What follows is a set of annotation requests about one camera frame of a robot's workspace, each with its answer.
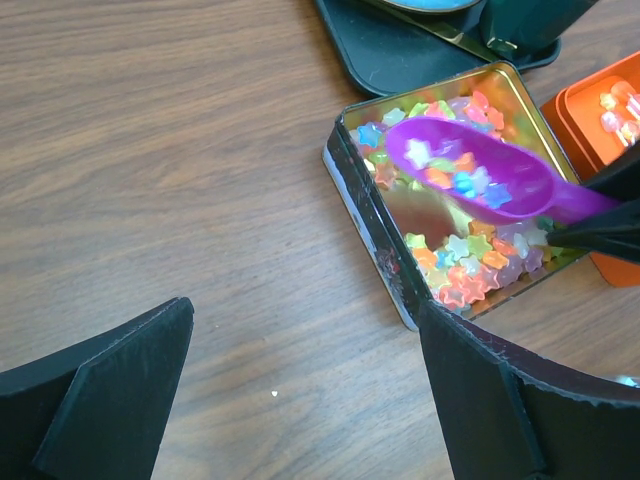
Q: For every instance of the clear glass jar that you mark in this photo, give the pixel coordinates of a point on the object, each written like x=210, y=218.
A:
x=628, y=381

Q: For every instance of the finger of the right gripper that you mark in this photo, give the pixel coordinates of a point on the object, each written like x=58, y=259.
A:
x=614, y=233
x=620, y=179

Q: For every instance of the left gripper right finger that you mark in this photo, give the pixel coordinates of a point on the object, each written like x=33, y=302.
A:
x=508, y=413

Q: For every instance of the dark green mug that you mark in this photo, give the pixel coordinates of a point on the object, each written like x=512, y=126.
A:
x=529, y=25

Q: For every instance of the black serving tray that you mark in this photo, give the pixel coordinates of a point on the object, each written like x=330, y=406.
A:
x=383, y=55

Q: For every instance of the gummy candy tin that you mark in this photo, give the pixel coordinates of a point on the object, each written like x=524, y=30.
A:
x=392, y=216

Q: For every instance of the orange plastic candy box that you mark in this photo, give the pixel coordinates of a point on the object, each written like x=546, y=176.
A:
x=596, y=120

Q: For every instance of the blue-grey ceramic plate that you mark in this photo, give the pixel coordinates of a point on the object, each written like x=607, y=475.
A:
x=432, y=6

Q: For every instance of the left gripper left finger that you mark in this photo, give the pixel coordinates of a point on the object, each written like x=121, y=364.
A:
x=97, y=409

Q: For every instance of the purple plastic scoop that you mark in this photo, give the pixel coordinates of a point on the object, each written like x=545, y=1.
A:
x=494, y=182

